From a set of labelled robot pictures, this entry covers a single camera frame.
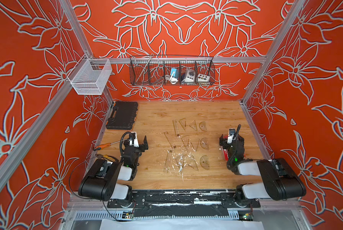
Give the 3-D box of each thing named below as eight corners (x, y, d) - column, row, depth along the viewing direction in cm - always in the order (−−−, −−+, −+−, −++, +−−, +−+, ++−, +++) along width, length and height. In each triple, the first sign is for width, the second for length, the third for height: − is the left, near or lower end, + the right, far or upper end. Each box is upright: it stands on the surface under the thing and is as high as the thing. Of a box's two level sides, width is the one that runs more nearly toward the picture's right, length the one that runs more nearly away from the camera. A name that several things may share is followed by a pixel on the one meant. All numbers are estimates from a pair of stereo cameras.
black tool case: (107, 131, 102) (105, 127, 99) (116, 105, 119) (114, 101, 115) (133, 131, 102) (131, 127, 99) (138, 105, 119) (137, 101, 115)
